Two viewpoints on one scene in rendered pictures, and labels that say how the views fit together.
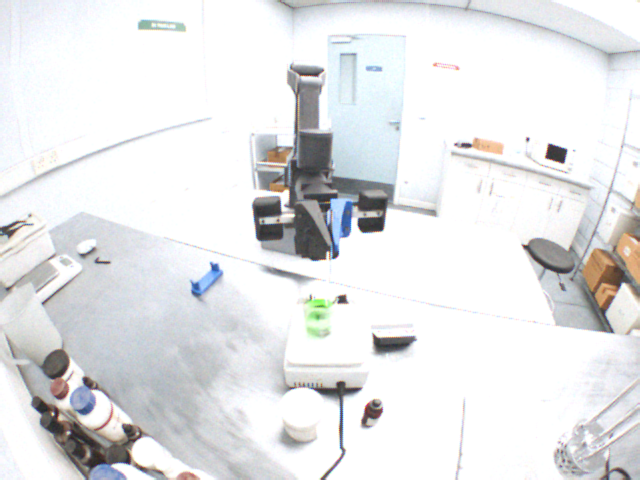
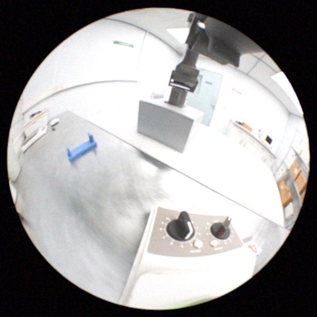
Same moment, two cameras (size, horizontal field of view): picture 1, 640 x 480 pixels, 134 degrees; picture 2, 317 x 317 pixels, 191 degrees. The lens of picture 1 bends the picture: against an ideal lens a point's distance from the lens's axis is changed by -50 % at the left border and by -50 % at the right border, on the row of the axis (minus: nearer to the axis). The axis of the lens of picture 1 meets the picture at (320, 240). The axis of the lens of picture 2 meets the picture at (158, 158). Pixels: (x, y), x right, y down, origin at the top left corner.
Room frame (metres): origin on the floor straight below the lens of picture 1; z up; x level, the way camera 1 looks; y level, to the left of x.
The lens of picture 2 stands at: (0.36, 0.05, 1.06)
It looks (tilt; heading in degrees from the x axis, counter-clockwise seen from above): 40 degrees down; 5
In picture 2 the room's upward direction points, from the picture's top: 11 degrees clockwise
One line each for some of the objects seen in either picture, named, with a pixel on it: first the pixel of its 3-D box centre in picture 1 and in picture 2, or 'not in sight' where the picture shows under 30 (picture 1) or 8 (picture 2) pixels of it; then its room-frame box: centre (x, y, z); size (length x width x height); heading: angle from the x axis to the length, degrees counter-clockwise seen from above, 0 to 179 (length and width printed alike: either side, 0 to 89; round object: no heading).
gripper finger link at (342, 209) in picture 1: (343, 232); not in sight; (0.29, -0.03, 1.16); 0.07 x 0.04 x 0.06; 8
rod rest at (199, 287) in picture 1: (206, 276); (80, 145); (0.49, 0.28, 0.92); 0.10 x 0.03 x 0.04; 161
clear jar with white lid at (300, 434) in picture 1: (303, 417); not in sight; (0.15, 0.02, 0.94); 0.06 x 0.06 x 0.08
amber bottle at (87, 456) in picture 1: (88, 456); not in sight; (0.01, 0.34, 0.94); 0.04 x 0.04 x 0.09
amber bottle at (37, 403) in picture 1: (52, 416); not in sight; (0.04, 0.45, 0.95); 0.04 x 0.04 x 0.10
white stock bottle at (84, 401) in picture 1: (100, 415); not in sight; (0.08, 0.34, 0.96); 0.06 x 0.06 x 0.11
